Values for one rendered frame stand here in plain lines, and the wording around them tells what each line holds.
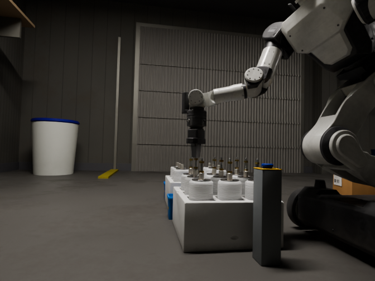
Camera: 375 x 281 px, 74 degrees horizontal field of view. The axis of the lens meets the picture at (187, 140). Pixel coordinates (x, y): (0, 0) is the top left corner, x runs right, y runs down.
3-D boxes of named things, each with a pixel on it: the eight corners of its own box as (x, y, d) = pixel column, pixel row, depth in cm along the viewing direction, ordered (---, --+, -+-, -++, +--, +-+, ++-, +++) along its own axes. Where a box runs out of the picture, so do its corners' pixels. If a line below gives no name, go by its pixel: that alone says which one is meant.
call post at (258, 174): (270, 256, 89) (272, 168, 90) (281, 265, 82) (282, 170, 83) (251, 257, 88) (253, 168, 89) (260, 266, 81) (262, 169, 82)
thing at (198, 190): (187, 229, 94) (188, 181, 95) (188, 222, 104) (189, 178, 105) (212, 230, 94) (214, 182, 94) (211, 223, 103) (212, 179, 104)
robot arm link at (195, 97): (207, 119, 116) (207, 94, 116) (205, 115, 105) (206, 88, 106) (183, 119, 118) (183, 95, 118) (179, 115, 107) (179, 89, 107)
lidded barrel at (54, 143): (82, 172, 378) (84, 123, 381) (70, 176, 317) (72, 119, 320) (39, 171, 368) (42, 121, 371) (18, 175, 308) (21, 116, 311)
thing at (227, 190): (245, 227, 98) (246, 181, 99) (225, 230, 94) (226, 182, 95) (231, 221, 107) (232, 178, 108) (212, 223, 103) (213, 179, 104)
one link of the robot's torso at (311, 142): (315, 170, 105) (374, 89, 111) (347, 174, 88) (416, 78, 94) (289, 146, 104) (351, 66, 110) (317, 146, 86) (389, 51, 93)
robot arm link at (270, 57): (266, 102, 113) (279, 64, 120) (269, 85, 101) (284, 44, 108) (241, 96, 116) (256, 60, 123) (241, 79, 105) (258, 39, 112)
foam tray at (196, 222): (244, 219, 134) (244, 186, 135) (283, 248, 96) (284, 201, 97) (172, 221, 128) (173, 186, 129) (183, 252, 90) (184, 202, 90)
